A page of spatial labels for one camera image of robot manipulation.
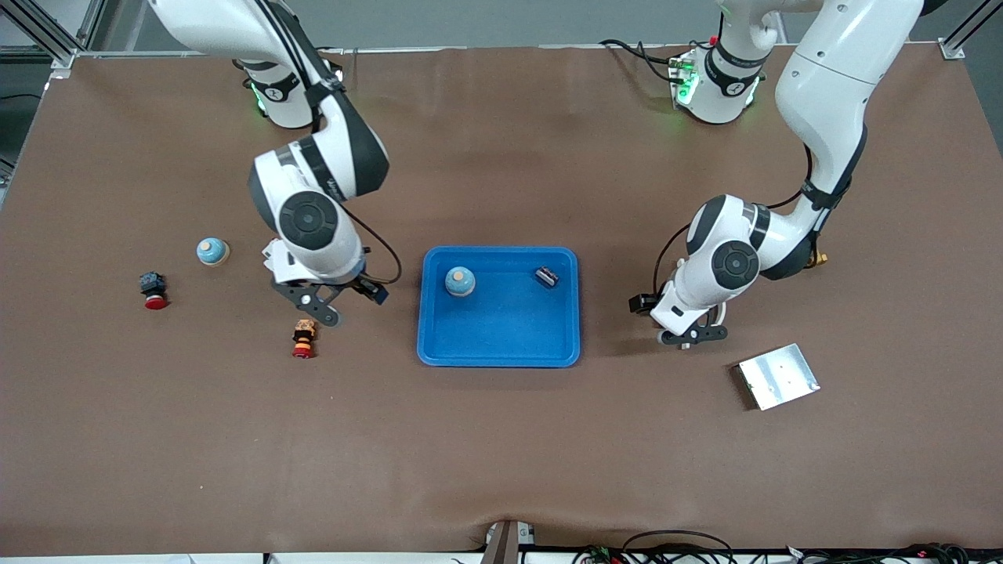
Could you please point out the silver aluminium plate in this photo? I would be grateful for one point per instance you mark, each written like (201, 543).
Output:
(780, 380)

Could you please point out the blue desk bell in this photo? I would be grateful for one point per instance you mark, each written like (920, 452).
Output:
(460, 282)
(211, 251)

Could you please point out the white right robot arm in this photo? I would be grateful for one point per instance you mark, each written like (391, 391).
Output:
(235, 31)

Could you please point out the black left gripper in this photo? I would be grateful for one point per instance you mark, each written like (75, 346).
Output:
(646, 302)

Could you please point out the brown table mat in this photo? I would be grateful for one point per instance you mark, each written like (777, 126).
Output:
(501, 439)

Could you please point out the blue plastic tray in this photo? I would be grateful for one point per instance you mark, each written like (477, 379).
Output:
(501, 337)

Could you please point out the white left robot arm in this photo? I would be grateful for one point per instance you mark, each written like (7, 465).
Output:
(823, 86)

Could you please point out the camera stand post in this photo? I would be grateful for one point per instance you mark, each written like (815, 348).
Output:
(504, 548)

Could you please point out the aluminium frame post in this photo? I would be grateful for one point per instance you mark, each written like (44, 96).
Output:
(952, 49)
(64, 59)

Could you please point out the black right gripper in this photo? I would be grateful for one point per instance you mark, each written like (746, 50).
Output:
(362, 285)

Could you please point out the orange red emergency button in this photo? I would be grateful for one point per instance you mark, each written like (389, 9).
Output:
(304, 338)

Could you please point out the red push button switch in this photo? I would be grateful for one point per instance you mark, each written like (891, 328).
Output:
(153, 283)

